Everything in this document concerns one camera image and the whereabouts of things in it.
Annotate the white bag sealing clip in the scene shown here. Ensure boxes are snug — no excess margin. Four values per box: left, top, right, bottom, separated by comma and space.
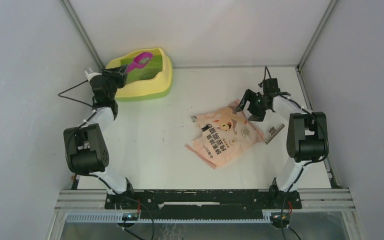
264, 123, 285, 145

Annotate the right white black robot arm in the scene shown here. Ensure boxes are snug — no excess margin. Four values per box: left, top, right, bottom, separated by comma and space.
235, 78, 330, 208

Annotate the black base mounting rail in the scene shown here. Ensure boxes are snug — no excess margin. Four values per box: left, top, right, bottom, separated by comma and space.
104, 189, 302, 219

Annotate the right black cable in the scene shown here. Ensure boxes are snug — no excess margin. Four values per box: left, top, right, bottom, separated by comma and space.
258, 65, 329, 240

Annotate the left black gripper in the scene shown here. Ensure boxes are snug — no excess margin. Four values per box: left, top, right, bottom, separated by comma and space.
100, 65, 129, 101

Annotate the pink cat litter bag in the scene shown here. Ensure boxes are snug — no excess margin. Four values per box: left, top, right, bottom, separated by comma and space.
185, 99, 265, 169

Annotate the yellow green litter box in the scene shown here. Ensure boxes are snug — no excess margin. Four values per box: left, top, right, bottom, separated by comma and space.
106, 47, 173, 102

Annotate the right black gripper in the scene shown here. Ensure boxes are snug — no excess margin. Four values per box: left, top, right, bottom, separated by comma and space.
233, 88, 269, 122

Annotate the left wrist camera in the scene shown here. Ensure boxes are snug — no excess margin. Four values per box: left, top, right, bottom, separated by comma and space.
84, 67, 102, 82

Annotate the magenta plastic scoop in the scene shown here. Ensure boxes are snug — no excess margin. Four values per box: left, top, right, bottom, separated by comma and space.
125, 51, 154, 74

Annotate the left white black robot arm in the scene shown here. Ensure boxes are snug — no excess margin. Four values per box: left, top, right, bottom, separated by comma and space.
63, 64, 137, 209

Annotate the white slotted cable duct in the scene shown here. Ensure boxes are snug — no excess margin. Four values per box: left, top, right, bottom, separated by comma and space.
65, 211, 281, 224

